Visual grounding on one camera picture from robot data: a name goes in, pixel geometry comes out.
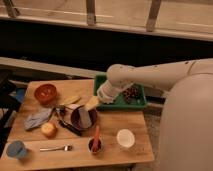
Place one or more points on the metal fork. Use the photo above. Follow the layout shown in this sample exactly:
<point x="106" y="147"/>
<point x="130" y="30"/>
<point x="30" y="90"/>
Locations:
<point x="63" y="148"/>

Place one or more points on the yellow apple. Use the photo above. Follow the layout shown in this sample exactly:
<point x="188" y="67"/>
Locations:
<point x="48" y="129"/>

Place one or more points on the red bowl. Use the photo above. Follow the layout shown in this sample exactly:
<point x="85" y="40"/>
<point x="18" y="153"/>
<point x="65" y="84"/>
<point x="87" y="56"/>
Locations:
<point x="45" y="93"/>

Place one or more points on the black handled tool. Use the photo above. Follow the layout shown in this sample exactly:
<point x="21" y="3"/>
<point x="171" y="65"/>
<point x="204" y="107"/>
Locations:
<point x="60" y="111"/>

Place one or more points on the dark cup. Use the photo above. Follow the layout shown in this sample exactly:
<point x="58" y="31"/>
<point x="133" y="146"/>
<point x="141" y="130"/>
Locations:
<point x="90" y="146"/>

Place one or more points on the banana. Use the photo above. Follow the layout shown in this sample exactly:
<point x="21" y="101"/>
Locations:
<point x="70" y="100"/>

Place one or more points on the blue cup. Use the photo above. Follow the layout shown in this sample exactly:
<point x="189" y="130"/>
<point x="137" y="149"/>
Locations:
<point x="16" y="149"/>

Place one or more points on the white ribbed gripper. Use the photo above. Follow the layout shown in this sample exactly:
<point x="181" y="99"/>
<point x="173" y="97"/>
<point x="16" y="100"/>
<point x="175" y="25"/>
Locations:
<point x="106" y="93"/>

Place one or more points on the green plastic tray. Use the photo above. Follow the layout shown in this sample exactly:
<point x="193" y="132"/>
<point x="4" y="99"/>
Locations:
<point x="120" y="104"/>

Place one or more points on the purple bowl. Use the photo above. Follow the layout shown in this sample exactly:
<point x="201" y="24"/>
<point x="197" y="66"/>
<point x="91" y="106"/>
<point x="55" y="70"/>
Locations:
<point x="75" y="118"/>

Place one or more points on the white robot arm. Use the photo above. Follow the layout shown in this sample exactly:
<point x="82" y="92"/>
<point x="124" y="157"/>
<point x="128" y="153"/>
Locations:
<point x="161" y="76"/>

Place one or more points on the white cup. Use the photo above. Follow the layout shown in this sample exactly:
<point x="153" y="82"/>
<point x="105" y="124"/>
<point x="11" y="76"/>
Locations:
<point x="125" y="138"/>

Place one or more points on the grey cloth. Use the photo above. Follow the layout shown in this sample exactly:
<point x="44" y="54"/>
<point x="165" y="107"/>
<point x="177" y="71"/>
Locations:
<point x="37" y="119"/>

